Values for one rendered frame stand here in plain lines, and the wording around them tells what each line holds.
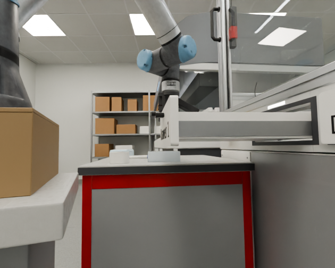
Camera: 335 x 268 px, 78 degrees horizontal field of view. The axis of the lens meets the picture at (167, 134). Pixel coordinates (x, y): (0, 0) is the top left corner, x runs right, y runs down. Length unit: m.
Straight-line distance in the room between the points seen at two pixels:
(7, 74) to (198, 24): 1.41
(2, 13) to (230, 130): 0.45
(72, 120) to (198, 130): 4.89
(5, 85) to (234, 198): 0.68
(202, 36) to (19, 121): 1.44
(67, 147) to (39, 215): 5.02
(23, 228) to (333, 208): 0.54
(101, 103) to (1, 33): 4.24
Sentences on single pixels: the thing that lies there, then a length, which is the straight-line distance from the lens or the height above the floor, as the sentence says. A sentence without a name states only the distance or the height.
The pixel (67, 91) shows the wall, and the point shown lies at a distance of 5.44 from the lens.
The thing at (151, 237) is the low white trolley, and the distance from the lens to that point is 0.74.
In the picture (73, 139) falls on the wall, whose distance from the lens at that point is 5.22.
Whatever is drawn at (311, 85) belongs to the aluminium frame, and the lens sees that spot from 0.60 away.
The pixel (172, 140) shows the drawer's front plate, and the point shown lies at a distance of 0.43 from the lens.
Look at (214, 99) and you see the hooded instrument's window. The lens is 1.51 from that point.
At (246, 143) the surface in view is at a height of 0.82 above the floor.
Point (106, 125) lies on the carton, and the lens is 4.52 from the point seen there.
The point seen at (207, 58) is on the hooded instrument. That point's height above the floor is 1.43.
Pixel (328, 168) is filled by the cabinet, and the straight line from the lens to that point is 0.57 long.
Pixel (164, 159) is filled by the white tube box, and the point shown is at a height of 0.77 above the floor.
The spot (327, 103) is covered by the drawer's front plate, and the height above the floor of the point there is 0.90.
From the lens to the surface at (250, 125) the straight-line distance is 0.51.
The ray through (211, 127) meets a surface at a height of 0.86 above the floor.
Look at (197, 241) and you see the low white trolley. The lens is 0.77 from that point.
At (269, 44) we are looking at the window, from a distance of 0.81.
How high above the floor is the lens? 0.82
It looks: 3 degrees up
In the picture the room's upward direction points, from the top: 1 degrees counter-clockwise
